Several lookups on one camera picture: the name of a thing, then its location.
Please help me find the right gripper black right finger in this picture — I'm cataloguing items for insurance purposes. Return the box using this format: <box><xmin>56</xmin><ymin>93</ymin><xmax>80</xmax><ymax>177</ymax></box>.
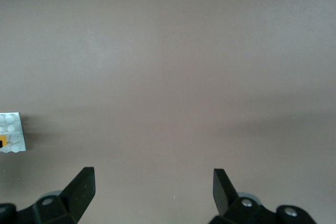
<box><xmin>208</xmin><ymin>168</ymin><xmax>316</xmax><ymax>224</ymax></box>

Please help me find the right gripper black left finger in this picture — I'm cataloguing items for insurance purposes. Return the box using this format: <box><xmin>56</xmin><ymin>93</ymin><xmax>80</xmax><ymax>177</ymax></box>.
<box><xmin>0</xmin><ymin>166</ymin><xmax>96</xmax><ymax>224</ymax></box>

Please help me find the white studded base plate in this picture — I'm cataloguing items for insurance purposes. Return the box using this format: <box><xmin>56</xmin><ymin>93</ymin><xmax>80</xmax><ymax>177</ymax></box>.
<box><xmin>0</xmin><ymin>112</ymin><xmax>28</xmax><ymax>154</ymax></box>

